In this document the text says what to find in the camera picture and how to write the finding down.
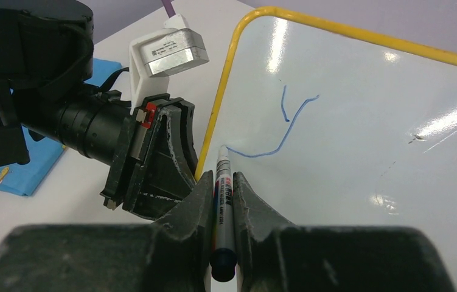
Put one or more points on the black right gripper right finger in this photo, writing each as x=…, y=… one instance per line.
x=276, y=255

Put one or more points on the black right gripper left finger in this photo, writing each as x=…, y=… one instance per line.
x=169, y=254

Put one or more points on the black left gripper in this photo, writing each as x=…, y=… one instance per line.
x=153, y=166

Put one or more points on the blue whiteboard marker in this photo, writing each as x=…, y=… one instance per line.
x=223, y=257

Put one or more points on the yellow framed whiteboard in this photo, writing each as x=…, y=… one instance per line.
x=336, y=125

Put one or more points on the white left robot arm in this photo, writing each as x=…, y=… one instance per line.
x=46, y=49

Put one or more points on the blue patterned cloth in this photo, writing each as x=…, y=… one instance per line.
x=18, y=169

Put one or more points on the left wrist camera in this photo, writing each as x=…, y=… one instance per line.
x=154, y=57

